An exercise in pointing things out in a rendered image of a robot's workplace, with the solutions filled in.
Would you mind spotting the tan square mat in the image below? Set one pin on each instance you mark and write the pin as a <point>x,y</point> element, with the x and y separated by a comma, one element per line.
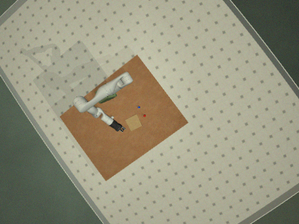
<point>133,122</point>

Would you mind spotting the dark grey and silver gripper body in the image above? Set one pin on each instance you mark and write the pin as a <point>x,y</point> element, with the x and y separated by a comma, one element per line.
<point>111,122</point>

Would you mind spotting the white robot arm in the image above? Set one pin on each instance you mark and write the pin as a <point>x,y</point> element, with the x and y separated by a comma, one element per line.
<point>110,88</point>

